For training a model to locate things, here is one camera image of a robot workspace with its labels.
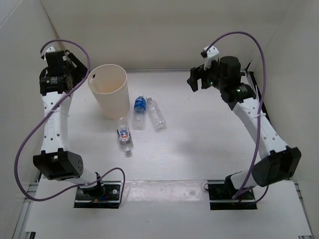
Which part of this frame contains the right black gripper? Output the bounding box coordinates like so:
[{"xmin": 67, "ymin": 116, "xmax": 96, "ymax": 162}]
[{"xmin": 187, "ymin": 59, "xmax": 227, "ymax": 93}]

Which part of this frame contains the clear unlabelled plastic bottle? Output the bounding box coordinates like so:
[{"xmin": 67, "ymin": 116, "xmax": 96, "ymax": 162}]
[{"xmin": 146, "ymin": 96, "xmax": 166, "ymax": 132}]

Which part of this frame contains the blue label plastic bottle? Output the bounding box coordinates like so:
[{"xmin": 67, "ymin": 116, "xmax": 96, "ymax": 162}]
[{"xmin": 133, "ymin": 95, "xmax": 146, "ymax": 130}]

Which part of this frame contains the white orange label plastic bottle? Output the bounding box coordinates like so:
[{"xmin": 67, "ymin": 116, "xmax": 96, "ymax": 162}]
[{"xmin": 117, "ymin": 117, "xmax": 133, "ymax": 155}]

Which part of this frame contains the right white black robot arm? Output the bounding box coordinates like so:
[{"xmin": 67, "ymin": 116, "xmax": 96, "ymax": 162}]
[{"xmin": 187, "ymin": 56, "xmax": 302, "ymax": 199}]

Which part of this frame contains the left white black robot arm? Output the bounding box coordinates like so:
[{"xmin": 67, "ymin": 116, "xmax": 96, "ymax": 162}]
[{"xmin": 33, "ymin": 50, "xmax": 105, "ymax": 199}]

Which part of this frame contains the cream cylindrical plastic bin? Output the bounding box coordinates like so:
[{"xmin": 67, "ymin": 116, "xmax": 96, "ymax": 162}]
[{"xmin": 87, "ymin": 64, "xmax": 130, "ymax": 120}]

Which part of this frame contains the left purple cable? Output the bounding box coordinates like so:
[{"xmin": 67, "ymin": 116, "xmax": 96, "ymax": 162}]
[{"xmin": 14, "ymin": 39, "xmax": 126, "ymax": 201}]

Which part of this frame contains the purple cable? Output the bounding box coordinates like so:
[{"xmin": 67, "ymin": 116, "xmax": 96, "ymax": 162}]
[
  {"xmin": 14, "ymin": 39, "xmax": 126, "ymax": 201},
  {"xmin": 208, "ymin": 31, "xmax": 270, "ymax": 207}
]

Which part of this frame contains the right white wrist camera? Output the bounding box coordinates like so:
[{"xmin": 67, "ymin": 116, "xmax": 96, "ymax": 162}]
[{"xmin": 200, "ymin": 45, "xmax": 219, "ymax": 70}]

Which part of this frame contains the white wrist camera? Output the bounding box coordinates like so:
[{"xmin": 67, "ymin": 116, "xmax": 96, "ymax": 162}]
[
  {"xmin": 200, "ymin": 45, "xmax": 219, "ymax": 70},
  {"xmin": 40, "ymin": 45, "xmax": 56, "ymax": 61}
]

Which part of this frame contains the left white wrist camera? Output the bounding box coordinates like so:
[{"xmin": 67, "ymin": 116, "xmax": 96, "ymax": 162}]
[{"xmin": 40, "ymin": 45, "xmax": 56, "ymax": 61}]

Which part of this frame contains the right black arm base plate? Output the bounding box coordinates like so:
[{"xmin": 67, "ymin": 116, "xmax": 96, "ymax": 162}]
[{"xmin": 203, "ymin": 181, "xmax": 257, "ymax": 211}]

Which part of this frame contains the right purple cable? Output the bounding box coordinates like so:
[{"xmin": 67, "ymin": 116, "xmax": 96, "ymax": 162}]
[{"xmin": 208, "ymin": 31, "xmax": 270, "ymax": 207}]

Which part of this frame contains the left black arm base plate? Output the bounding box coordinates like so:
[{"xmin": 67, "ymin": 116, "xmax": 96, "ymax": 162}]
[{"xmin": 73, "ymin": 181, "xmax": 122, "ymax": 209}]

